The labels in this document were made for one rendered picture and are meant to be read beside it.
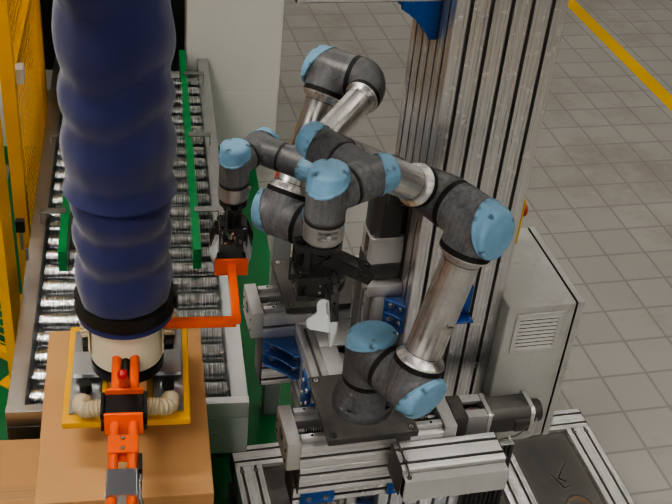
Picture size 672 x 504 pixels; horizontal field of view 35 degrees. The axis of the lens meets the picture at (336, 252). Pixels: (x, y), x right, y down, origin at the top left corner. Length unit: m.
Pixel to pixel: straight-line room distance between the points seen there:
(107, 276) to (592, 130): 4.32
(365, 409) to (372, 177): 0.79
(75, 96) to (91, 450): 0.91
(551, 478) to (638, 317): 1.35
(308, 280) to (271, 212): 0.95
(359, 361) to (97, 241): 0.65
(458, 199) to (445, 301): 0.22
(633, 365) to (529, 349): 1.85
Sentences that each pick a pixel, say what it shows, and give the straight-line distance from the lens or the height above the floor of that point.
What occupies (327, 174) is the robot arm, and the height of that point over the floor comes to 1.87.
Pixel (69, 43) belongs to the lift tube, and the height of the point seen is 1.96.
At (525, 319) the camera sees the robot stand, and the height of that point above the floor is 1.19.
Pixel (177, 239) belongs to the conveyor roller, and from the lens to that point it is 4.00.
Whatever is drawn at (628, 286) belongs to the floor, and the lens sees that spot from 5.06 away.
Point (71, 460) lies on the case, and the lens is 2.63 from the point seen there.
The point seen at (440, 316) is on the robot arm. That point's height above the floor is 1.41.
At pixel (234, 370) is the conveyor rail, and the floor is 0.59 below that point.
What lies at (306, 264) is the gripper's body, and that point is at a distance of 1.97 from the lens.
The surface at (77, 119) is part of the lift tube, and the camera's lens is 2.14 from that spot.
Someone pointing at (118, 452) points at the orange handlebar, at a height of 1.20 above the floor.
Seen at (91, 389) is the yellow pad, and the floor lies 1.08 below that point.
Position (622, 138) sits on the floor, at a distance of 6.28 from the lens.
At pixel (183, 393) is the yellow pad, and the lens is 2.58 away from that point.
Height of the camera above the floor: 2.84
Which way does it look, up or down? 35 degrees down
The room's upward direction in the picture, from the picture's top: 6 degrees clockwise
